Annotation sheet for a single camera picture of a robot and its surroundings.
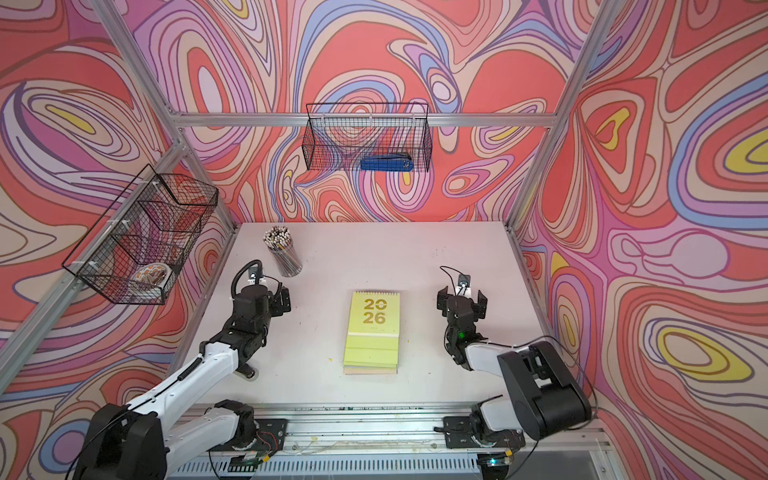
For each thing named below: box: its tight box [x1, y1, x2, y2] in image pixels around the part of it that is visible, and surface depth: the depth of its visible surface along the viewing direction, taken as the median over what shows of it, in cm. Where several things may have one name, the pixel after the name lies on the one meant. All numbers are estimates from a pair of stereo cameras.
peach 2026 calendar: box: [343, 366, 398, 375], surface depth 85 cm
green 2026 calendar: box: [343, 291, 401, 369], surface depth 86 cm
